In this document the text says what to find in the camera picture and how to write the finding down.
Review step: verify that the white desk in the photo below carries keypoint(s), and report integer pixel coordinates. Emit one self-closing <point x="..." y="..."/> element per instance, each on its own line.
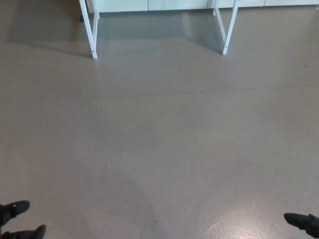
<point x="92" y="39"/>

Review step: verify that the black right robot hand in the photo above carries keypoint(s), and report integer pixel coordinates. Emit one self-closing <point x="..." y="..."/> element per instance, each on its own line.
<point x="304" y="222"/>

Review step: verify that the black caster wheel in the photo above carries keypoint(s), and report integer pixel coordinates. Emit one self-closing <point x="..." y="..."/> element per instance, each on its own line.
<point x="81" y="17"/>

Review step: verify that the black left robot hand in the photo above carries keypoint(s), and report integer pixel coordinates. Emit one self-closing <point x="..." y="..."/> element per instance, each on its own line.
<point x="15" y="207"/>

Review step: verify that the white cabinet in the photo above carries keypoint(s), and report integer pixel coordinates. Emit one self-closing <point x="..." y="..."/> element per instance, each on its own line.
<point x="174" y="4"/>

